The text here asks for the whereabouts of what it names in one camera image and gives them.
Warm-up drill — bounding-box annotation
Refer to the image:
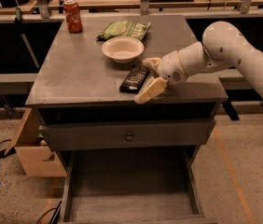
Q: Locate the black rxbar chocolate bar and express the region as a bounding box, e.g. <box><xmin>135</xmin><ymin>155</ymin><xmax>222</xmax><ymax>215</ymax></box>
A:
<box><xmin>119</xmin><ymin>65</ymin><xmax>150</xmax><ymax>93</ymax></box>

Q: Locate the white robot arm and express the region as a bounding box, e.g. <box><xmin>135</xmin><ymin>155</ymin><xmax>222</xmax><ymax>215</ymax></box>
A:
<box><xmin>135</xmin><ymin>21</ymin><xmax>263</xmax><ymax>104</ymax></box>

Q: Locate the grey top drawer with knob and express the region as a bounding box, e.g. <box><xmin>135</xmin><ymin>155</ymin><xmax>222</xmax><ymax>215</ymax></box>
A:
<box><xmin>40</xmin><ymin>119</ymin><xmax>215</xmax><ymax>151</ymax></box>

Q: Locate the green chip bag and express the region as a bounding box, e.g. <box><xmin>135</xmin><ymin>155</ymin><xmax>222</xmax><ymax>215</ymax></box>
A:
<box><xmin>96</xmin><ymin>21</ymin><xmax>151</xmax><ymax>41</ymax></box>

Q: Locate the red soda can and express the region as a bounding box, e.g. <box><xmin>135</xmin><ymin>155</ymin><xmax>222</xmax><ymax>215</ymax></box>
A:
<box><xmin>63</xmin><ymin>0</ymin><xmax>83</xmax><ymax>34</ymax></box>

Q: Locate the grey wooden drawer cabinet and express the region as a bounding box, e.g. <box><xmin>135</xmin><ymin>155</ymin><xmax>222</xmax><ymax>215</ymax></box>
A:
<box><xmin>25</xmin><ymin>14</ymin><xmax>228</xmax><ymax>170</ymax></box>

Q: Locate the white paper bowl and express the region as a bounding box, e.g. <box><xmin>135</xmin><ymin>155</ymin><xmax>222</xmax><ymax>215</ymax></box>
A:
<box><xmin>102</xmin><ymin>36</ymin><xmax>145</xmax><ymax>63</ymax></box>

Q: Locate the open grey middle drawer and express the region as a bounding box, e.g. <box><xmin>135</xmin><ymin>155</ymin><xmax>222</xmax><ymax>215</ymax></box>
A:
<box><xmin>59</xmin><ymin>147</ymin><xmax>218</xmax><ymax>224</ymax></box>

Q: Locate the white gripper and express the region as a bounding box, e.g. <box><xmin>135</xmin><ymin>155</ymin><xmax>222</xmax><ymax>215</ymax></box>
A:
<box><xmin>134</xmin><ymin>51</ymin><xmax>187</xmax><ymax>104</ymax></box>

